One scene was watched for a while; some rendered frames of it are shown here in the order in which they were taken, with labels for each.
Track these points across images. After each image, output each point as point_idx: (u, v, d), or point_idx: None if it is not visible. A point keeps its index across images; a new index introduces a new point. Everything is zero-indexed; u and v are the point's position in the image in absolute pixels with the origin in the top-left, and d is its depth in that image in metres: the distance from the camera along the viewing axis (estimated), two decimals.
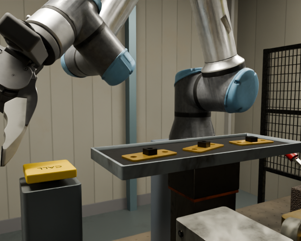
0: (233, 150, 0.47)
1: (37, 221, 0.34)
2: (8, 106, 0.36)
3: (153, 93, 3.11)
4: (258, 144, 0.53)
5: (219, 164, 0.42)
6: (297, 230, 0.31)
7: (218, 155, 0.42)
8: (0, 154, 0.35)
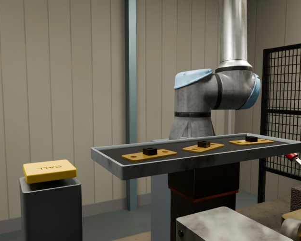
0: (233, 150, 0.47)
1: (37, 221, 0.34)
2: None
3: (153, 93, 3.11)
4: (258, 144, 0.53)
5: (219, 164, 0.42)
6: (297, 230, 0.31)
7: (218, 155, 0.42)
8: None
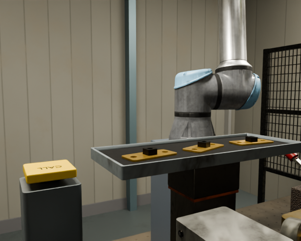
0: (233, 150, 0.47)
1: (37, 221, 0.34)
2: None
3: (153, 93, 3.11)
4: (258, 144, 0.53)
5: (219, 164, 0.42)
6: (297, 230, 0.31)
7: (218, 155, 0.42)
8: None
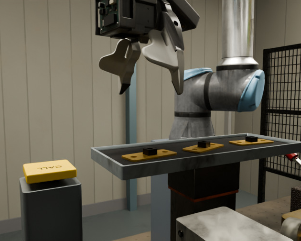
0: (233, 150, 0.47)
1: (37, 221, 0.34)
2: (138, 52, 0.45)
3: (153, 93, 3.11)
4: (258, 144, 0.53)
5: (219, 164, 0.42)
6: (297, 230, 0.31)
7: (218, 155, 0.42)
8: (123, 86, 0.47)
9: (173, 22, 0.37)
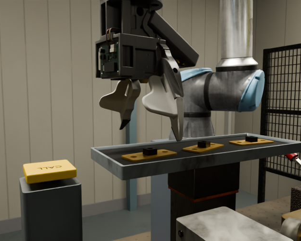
0: (233, 150, 0.47)
1: (37, 221, 0.34)
2: (138, 91, 0.45)
3: None
4: (258, 144, 0.53)
5: (219, 164, 0.42)
6: (297, 230, 0.31)
7: (218, 155, 0.42)
8: (123, 122, 0.47)
9: (173, 69, 0.37)
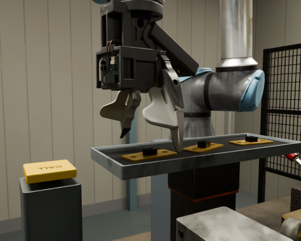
0: (233, 150, 0.47)
1: (37, 221, 0.34)
2: (139, 100, 0.45)
3: None
4: (258, 144, 0.53)
5: (219, 164, 0.42)
6: (297, 230, 0.31)
7: (218, 155, 0.42)
8: (123, 131, 0.47)
9: (173, 81, 0.37)
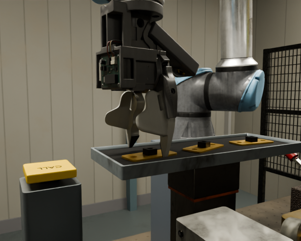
0: (233, 150, 0.47)
1: (37, 221, 0.34)
2: (143, 103, 0.44)
3: None
4: (258, 144, 0.53)
5: (219, 164, 0.42)
6: (297, 230, 0.31)
7: (218, 155, 0.42)
8: (132, 139, 0.45)
9: (171, 88, 0.38)
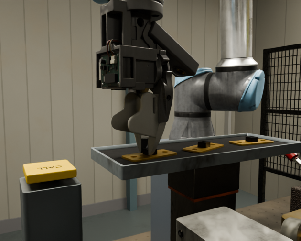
0: (233, 150, 0.47)
1: (37, 221, 0.34)
2: None
3: None
4: (258, 144, 0.53)
5: (219, 164, 0.42)
6: (297, 230, 0.31)
7: (218, 155, 0.42)
8: (142, 143, 0.43)
9: (167, 94, 0.38)
